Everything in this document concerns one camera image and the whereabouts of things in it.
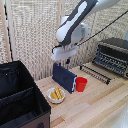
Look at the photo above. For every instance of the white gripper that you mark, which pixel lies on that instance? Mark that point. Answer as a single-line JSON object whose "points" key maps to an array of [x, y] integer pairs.
{"points": [[63, 52]]}

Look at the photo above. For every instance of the smooth yellow food piece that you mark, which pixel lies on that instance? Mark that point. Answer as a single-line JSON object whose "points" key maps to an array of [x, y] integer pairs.
{"points": [[53, 96]]}

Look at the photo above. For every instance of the ridged yellow food piece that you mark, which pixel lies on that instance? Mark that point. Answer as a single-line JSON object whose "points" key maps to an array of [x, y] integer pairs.
{"points": [[59, 93]]}

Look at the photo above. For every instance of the black fabric storage bin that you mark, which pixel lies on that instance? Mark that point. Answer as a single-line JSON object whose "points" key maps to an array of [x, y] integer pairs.
{"points": [[20, 96]]}

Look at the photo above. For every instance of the red plastic cup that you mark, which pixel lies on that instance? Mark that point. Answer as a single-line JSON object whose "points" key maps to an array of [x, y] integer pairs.
{"points": [[81, 84]]}

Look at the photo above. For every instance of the white bowl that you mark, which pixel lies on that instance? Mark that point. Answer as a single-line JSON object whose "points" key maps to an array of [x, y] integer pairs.
{"points": [[56, 100]]}

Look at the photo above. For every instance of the black toaster oven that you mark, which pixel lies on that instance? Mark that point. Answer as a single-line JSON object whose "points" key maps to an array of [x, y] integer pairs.
{"points": [[111, 55]]}

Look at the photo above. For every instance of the beige woven folding screen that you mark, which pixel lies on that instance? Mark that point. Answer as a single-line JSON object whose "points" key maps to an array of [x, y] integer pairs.
{"points": [[30, 30]]}

